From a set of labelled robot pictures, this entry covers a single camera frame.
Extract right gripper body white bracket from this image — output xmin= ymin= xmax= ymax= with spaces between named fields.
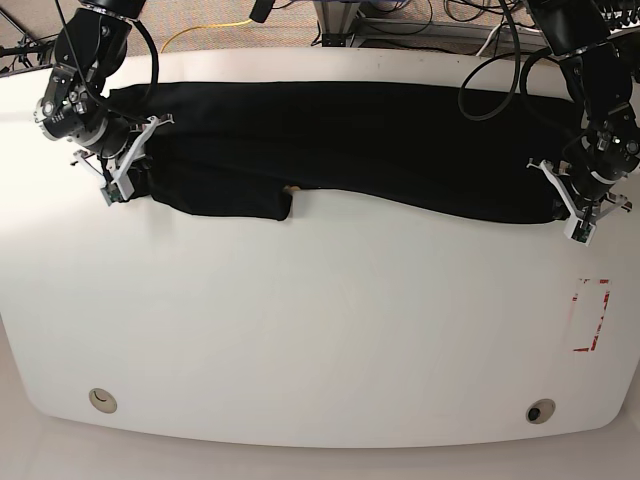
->
xmin=72 ymin=113 xmax=175 ymax=186

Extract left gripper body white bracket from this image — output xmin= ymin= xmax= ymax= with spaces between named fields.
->
xmin=527 ymin=158 xmax=631 ymax=223

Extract black T-shirt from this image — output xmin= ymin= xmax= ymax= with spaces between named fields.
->
xmin=110 ymin=82 xmax=567 ymax=225

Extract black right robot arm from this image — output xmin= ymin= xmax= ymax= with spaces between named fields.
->
xmin=34 ymin=1 xmax=173 ymax=202

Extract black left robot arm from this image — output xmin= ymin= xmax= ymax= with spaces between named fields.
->
xmin=463 ymin=1 xmax=639 ymax=221

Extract red tape rectangle marking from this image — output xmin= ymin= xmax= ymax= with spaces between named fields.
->
xmin=567 ymin=278 xmax=612 ymax=353

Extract left table grommet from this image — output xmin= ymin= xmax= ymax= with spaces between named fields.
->
xmin=89 ymin=388 xmax=118 ymax=414

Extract table grommet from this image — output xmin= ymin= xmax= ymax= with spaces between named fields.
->
xmin=89 ymin=388 xmax=118 ymax=414
xmin=525 ymin=399 xmax=556 ymax=425

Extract right table grommet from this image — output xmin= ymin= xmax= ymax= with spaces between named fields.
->
xmin=525 ymin=399 xmax=556 ymax=425

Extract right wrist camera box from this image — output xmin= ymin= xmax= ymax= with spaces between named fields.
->
xmin=100 ymin=179 xmax=135 ymax=206

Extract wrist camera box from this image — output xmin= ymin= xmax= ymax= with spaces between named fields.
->
xmin=100 ymin=179 xmax=135 ymax=206
xmin=564 ymin=216 xmax=596 ymax=246

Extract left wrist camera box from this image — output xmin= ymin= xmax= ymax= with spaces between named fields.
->
xmin=564 ymin=216 xmax=596 ymax=246

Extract yellow cable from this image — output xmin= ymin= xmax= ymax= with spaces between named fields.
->
xmin=159 ymin=18 xmax=256 ymax=55

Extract aluminium centre post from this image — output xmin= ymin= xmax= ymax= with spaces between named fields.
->
xmin=312 ymin=1 xmax=362 ymax=47

